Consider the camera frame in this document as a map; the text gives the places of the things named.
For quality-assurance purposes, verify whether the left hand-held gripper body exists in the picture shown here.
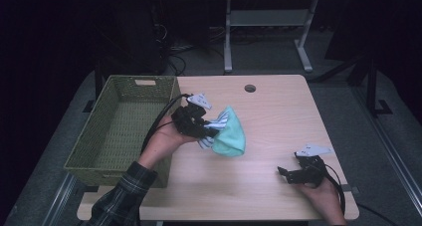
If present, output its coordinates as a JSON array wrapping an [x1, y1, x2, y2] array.
[[170, 93, 214, 138]]

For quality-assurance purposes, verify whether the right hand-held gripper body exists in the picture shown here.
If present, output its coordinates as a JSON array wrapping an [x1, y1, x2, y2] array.
[[287, 143, 333, 189]]

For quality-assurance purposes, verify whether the mint green small garment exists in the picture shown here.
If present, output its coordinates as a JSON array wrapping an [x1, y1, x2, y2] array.
[[198, 106, 247, 158]]

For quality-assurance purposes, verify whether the green woven basket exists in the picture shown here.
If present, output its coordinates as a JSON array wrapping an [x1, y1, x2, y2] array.
[[63, 74, 182, 189]]

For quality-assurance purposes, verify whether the person's right hand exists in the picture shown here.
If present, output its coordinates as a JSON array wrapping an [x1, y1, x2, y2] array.
[[296, 178, 348, 226]]

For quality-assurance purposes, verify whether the person's left hand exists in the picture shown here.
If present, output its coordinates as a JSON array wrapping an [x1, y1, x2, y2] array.
[[137, 114, 200, 171]]

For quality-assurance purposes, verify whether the dark cabinet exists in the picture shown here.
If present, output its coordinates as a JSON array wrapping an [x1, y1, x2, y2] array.
[[108, 2, 167, 75]]

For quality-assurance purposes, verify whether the black floor stand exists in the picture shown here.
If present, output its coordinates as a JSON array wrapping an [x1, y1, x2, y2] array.
[[347, 53, 394, 118]]

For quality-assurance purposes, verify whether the grey metal stand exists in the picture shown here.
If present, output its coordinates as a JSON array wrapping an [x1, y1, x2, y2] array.
[[223, 0, 319, 74]]

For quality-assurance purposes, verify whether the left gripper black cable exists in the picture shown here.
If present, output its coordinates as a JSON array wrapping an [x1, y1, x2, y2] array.
[[140, 93, 193, 154]]

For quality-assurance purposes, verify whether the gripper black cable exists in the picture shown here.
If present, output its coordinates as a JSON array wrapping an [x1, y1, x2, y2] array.
[[321, 162, 347, 216], [140, 93, 193, 154]]

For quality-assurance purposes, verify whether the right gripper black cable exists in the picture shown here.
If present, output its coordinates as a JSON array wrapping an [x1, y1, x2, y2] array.
[[321, 162, 347, 216]]

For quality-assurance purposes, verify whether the tangle of floor cables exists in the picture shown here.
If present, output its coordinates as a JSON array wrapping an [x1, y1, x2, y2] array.
[[158, 22, 227, 77]]

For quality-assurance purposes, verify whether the metal floor rail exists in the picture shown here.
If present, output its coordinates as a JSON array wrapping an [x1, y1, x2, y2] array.
[[42, 171, 78, 226], [350, 86, 422, 218]]

